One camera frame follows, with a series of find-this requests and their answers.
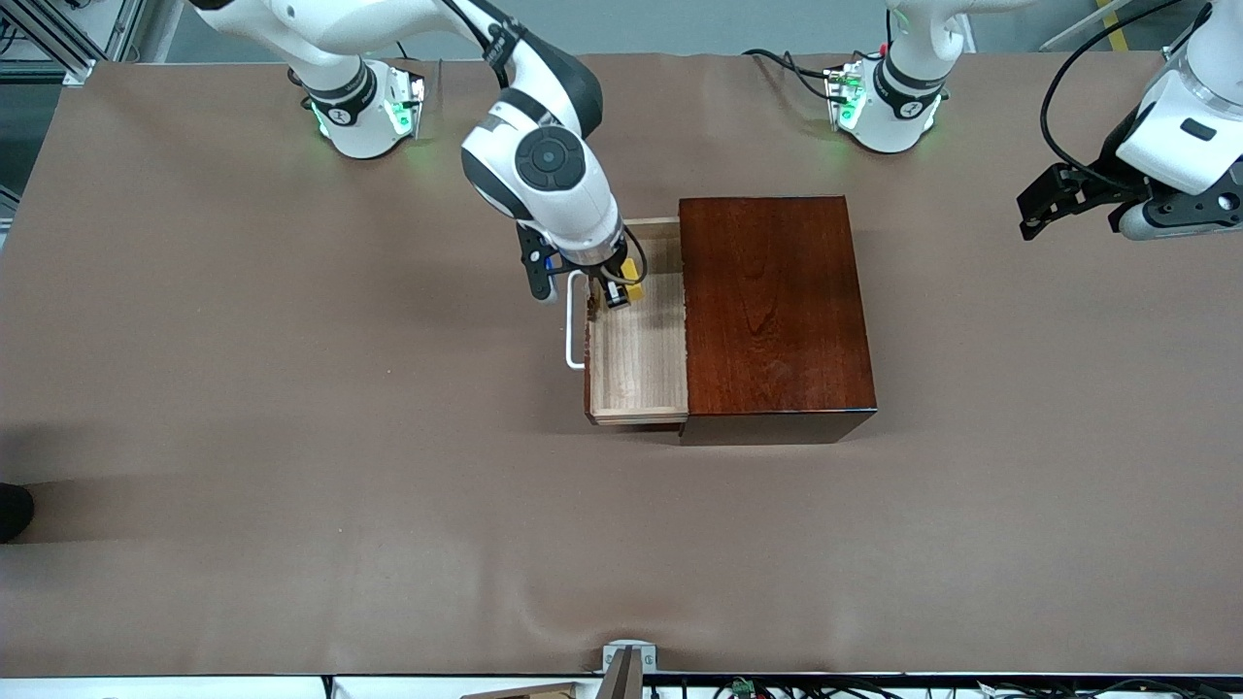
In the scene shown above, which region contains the light wooden board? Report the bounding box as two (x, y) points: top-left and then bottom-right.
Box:
(459, 682), (584, 699)

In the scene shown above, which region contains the black left base cable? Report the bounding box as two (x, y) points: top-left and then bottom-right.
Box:
(743, 49), (838, 98)

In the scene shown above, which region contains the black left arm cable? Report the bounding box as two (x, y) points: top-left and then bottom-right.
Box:
(1039, 0), (1215, 190)

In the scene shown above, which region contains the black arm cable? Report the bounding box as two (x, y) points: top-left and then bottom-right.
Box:
(442, 0), (650, 287)
(1039, 0), (1215, 190)

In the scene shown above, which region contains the grey vertical post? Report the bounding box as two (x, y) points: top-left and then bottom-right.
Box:
(595, 648), (645, 699)

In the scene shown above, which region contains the metal edge bracket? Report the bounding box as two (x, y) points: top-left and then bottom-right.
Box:
(602, 640), (658, 674)

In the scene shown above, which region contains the wooden drawer with white handle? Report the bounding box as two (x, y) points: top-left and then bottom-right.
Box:
(565, 216), (690, 428)

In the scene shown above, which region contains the dark red wooden cabinet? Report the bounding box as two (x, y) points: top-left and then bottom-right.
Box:
(678, 195), (878, 447)

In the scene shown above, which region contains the aluminium frame profile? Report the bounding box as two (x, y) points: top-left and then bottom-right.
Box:
(0, 0), (132, 86)

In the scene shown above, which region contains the black round object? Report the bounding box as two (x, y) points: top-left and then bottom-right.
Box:
(0, 483), (36, 545)

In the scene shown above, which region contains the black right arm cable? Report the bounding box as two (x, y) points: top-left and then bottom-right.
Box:
(442, 0), (650, 287)

